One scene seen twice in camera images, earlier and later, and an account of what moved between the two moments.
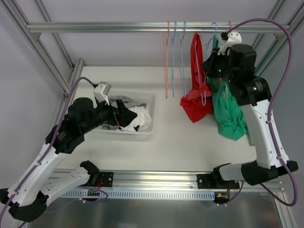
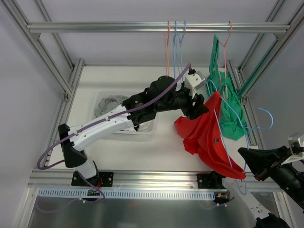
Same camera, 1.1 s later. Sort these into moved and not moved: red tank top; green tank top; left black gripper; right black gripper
Moved: right black gripper; left black gripper; red tank top
Not moved: green tank top
